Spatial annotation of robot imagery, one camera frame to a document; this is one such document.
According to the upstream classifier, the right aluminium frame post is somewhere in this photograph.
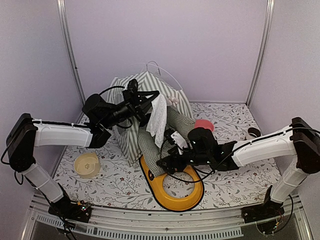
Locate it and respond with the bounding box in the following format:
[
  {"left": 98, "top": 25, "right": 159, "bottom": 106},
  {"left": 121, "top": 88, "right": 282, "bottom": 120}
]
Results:
[{"left": 245, "top": 0, "right": 275, "bottom": 108}]

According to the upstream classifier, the floral patterned table mat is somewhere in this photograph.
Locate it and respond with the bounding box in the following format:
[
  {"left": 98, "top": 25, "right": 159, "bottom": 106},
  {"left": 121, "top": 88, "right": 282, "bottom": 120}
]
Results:
[{"left": 54, "top": 102, "right": 281, "bottom": 210}]

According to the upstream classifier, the green checked cushion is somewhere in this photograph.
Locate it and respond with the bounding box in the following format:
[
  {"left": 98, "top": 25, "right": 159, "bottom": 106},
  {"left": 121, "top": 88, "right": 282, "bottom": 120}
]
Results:
[{"left": 138, "top": 106, "right": 196, "bottom": 177}]

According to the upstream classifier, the aluminium frame post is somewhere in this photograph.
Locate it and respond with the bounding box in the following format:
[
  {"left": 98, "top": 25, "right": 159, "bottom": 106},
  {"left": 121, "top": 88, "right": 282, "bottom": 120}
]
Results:
[
  {"left": 245, "top": 0, "right": 275, "bottom": 108},
  {"left": 56, "top": 0, "right": 88, "bottom": 108}
]

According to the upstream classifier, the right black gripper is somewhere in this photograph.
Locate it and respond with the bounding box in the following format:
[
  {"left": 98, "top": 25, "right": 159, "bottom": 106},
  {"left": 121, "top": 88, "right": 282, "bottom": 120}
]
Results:
[{"left": 156, "top": 145, "right": 212, "bottom": 175}]

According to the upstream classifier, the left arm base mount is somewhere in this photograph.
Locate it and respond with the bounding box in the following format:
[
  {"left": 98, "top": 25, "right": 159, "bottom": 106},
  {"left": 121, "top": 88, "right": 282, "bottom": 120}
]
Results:
[{"left": 48, "top": 184, "right": 92, "bottom": 223}]

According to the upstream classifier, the front aluminium rail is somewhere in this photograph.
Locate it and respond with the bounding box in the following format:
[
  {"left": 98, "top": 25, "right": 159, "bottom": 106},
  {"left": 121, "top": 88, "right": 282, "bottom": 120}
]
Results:
[{"left": 21, "top": 194, "right": 313, "bottom": 240}]

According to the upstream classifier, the left aluminium frame post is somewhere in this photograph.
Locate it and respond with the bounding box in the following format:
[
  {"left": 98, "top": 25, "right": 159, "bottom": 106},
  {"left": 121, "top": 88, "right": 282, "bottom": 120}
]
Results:
[{"left": 56, "top": 0, "right": 88, "bottom": 108}]

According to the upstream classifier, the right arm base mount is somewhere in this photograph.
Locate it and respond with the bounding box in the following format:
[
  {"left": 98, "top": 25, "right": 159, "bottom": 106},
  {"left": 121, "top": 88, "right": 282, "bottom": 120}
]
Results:
[{"left": 241, "top": 185, "right": 285, "bottom": 235}]

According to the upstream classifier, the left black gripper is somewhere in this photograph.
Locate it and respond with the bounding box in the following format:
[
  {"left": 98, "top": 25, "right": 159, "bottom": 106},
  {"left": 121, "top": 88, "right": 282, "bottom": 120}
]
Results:
[{"left": 100, "top": 88, "right": 161, "bottom": 130}]

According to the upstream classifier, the yellow double bowl holder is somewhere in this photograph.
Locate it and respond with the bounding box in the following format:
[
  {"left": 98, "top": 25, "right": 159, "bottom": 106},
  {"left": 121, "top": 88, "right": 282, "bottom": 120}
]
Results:
[{"left": 139, "top": 157, "right": 205, "bottom": 212}]

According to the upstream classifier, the pink pet bowl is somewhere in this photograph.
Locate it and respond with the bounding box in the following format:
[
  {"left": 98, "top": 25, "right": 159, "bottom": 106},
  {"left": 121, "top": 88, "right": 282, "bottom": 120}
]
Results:
[{"left": 194, "top": 119, "right": 215, "bottom": 132}]

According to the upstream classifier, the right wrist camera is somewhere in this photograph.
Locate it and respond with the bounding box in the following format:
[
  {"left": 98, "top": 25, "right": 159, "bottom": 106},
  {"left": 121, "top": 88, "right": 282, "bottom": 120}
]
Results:
[{"left": 164, "top": 129, "right": 189, "bottom": 155}]

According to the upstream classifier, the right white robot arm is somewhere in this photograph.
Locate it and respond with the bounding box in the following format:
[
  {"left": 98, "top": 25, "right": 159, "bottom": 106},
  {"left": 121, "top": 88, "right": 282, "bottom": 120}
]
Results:
[{"left": 156, "top": 117, "right": 320, "bottom": 218}]

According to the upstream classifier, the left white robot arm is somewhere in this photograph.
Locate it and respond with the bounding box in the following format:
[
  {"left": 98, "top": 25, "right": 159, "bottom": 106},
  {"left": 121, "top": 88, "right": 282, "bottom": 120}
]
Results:
[{"left": 4, "top": 88, "right": 160, "bottom": 217}]

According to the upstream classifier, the green striped pet tent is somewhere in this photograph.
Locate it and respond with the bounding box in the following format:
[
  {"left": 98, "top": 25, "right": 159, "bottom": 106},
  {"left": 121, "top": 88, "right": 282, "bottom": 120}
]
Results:
[{"left": 106, "top": 70, "right": 194, "bottom": 167}]

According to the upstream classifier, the white and brown cup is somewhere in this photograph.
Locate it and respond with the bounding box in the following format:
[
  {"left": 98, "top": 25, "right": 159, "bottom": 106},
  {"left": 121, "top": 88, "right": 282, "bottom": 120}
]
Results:
[{"left": 244, "top": 127, "right": 261, "bottom": 140}]

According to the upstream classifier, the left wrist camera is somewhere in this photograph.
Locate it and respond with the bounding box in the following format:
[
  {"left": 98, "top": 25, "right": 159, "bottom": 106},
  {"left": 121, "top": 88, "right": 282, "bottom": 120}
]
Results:
[{"left": 127, "top": 78, "right": 139, "bottom": 93}]

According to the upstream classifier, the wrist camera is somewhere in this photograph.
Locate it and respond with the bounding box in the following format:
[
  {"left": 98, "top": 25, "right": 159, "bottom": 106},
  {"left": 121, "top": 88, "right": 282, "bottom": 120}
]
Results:
[
  {"left": 164, "top": 129, "right": 189, "bottom": 155},
  {"left": 127, "top": 78, "right": 139, "bottom": 93}
]

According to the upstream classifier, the cream pet bowl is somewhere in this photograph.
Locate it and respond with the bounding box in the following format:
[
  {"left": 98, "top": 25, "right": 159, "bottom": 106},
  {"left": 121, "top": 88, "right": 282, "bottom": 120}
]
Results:
[{"left": 73, "top": 152, "right": 101, "bottom": 179}]

